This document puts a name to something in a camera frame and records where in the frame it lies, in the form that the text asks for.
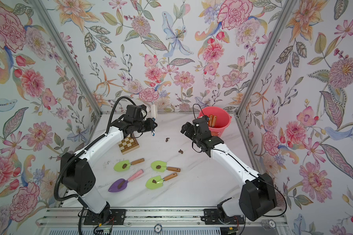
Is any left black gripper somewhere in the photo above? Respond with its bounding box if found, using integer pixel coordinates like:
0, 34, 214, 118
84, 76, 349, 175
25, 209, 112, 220
132, 118, 158, 133

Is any white blue cleaning brush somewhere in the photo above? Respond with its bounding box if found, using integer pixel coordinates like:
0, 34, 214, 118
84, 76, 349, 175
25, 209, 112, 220
151, 104, 157, 136

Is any pink plastic bucket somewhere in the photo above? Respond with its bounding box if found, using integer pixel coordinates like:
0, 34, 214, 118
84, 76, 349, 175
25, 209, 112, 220
199, 106, 231, 137

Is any green hand fork wooden handle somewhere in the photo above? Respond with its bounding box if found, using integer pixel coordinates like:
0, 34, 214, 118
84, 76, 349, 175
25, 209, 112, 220
211, 115, 217, 127

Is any yellow trowel wooden handle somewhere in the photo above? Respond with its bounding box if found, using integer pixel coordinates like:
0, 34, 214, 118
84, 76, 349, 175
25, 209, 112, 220
208, 115, 213, 127

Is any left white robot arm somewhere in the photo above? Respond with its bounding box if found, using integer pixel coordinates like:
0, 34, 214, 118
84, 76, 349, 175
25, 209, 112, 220
54, 104, 157, 216

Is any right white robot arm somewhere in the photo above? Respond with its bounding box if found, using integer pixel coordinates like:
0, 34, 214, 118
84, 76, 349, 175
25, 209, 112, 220
181, 116, 277, 221

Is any green trowel far left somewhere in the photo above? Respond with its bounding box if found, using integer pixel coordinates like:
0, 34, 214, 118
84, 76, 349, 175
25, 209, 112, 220
113, 158, 145, 172

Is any green trowel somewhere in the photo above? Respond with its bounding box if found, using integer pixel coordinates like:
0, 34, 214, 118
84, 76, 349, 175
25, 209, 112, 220
113, 158, 145, 172
151, 161, 181, 172
146, 173, 178, 190

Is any green trowel upper middle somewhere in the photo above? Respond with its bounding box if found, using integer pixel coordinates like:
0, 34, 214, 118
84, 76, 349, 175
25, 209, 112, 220
151, 161, 181, 172

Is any green trowel lower middle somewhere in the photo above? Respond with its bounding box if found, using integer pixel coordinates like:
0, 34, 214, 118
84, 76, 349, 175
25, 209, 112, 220
146, 173, 178, 190

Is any wooden chessboard box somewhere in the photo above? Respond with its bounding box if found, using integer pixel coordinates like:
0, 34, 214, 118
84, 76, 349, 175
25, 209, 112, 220
118, 137, 140, 155

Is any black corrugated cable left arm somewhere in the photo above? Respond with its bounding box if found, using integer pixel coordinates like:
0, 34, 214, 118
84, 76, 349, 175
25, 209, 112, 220
53, 96, 137, 202

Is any purple trowel pink handle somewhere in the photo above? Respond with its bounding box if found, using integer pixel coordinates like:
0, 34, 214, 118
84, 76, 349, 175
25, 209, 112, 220
108, 169, 144, 193

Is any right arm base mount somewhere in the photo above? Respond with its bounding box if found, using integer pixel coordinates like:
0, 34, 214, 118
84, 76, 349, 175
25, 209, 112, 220
201, 208, 245, 225

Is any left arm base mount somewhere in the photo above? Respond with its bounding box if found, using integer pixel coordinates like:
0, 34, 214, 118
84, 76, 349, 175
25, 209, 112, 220
83, 209, 126, 226

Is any aluminium front rail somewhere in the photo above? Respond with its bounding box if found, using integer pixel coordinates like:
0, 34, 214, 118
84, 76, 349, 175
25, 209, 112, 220
35, 207, 291, 235

